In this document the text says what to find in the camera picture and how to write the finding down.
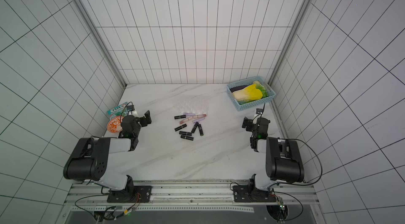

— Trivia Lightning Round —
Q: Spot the black lipstick lowest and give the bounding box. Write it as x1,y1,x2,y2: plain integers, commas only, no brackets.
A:
180,135,194,141

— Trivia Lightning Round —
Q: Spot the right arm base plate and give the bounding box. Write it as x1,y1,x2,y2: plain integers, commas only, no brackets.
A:
231,185,277,203

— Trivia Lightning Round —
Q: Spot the dark purple toy eggplant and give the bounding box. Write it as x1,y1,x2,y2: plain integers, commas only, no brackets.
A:
229,85,247,93

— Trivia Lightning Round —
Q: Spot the clear acrylic lipstick organizer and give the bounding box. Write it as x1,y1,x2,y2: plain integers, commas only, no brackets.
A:
174,95,209,114

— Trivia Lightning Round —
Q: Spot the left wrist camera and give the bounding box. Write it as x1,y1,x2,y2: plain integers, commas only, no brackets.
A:
127,104,139,117

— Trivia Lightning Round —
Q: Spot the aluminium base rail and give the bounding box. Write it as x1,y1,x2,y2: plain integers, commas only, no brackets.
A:
63,180,320,212

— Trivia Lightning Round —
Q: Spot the teal plastic basket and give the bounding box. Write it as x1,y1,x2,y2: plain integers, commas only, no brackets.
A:
226,76,276,111

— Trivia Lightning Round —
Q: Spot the orange patterned cup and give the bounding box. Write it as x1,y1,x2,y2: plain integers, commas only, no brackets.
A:
107,115,123,133

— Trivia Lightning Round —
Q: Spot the lilac lip gloss tube lower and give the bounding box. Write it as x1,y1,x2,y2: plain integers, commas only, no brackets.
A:
193,117,205,123

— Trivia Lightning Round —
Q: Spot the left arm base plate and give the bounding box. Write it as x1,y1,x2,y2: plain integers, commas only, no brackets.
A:
107,186,152,204

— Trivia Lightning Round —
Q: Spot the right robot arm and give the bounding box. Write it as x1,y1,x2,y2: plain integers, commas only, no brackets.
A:
242,115,304,198

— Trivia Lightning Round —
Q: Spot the green candy packet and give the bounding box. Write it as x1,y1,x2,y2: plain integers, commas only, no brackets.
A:
107,102,128,120

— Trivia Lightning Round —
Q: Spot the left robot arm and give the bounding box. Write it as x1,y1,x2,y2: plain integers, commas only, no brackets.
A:
63,111,152,203

